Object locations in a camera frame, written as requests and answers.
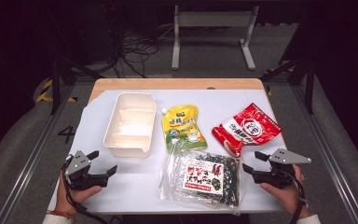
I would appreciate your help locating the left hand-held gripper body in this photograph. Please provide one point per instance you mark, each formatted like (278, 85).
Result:
(80, 174)

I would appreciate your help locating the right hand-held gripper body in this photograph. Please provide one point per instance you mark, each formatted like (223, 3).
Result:
(278, 174)

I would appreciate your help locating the red white snack packet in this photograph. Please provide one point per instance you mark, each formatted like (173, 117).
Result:
(248, 129)

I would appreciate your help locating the clear bag of dried seaweed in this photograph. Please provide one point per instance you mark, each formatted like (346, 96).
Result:
(205, 179)

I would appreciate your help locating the white plastic divided bin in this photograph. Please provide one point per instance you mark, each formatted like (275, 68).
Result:
(130, 124)

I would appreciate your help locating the person's right hand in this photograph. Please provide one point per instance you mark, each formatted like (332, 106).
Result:
(289, 197)

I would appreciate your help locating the person's left hand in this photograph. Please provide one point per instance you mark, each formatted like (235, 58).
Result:
(70, 199)

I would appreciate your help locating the white table mat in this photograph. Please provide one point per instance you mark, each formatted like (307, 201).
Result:
(136, 183)

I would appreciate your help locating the yellow green spout pouch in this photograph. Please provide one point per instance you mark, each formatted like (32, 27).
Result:
(183, 127)

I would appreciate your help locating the yellow black hazard tape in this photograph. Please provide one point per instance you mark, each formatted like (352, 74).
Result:
(45, 90)

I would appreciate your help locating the black metal stand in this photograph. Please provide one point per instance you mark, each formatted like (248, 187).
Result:
(307, 81)
(56, 77)

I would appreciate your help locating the white metal stand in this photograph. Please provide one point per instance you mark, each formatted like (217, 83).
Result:
(213, 19)

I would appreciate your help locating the aluminium floor rail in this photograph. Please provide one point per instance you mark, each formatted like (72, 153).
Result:
(329, 161)
(31, 161)

